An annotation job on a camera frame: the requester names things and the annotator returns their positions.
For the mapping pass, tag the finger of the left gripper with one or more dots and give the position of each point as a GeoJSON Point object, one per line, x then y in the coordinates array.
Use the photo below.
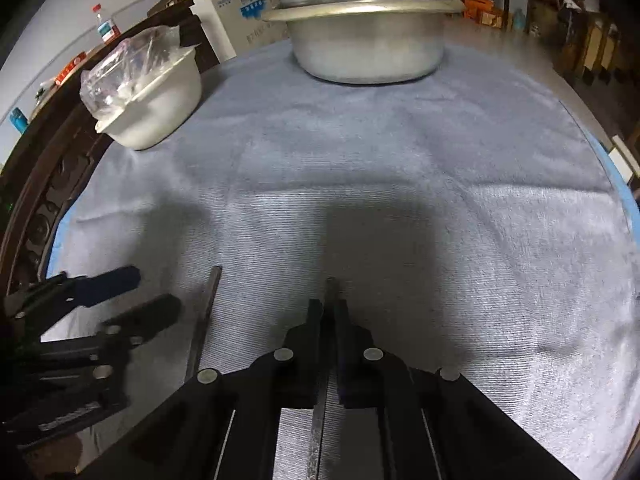
{"type": "Point", "coordinates": [89, 291]}
{"type": "Point", "coordinates": [143, 322]}

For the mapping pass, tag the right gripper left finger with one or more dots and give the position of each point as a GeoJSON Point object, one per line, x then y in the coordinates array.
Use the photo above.
{"type": "Point", "coordinates": [290, 374]}

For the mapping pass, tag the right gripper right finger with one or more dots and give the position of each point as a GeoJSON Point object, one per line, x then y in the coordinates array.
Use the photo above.
{"type": "Point", "coordinates": [367, 376]}

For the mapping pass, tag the dark metal chopstick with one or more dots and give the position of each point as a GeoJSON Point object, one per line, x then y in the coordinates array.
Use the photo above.
{"type": "Point", "coordinates": [326, 358]}

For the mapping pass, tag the person's left hand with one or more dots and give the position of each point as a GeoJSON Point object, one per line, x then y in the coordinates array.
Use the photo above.
{"type": "Point", "coordinates": [56, 459]}

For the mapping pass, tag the dark carved wooden table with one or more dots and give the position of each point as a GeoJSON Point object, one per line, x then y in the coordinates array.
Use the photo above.
{"type": "Point", "coordinates": [54, 159]}

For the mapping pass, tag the blue thermos bottle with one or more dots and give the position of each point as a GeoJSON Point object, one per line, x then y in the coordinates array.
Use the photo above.
{"type": "Point", "coordinates": [18, 120]}

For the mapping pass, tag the grey table cloth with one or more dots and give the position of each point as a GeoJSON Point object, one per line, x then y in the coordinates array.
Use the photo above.
{"type": "Point", "coordinates": [468, 219]}

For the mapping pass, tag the white bowl with plastic bag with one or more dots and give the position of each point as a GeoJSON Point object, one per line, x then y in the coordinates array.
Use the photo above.
{"type": "Point", "coordinates": [144, 89]}

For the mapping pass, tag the clear plastic water bottle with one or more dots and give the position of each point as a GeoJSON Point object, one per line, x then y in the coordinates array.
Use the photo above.
{"type": "Point", "coordinates": [107, 28]}

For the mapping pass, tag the blue under cloth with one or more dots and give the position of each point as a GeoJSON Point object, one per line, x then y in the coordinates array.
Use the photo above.
{"type": "Point", "coordinates": [629, 204]}

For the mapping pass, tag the white chest freezer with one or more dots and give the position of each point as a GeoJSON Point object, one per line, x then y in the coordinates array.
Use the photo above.
{"type": "Point", "coordinates": [234, 27]}

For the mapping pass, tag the aluminium pot with lid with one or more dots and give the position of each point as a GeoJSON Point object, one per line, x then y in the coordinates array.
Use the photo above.
{"type": "Point", "coordinates": [366, 41]}

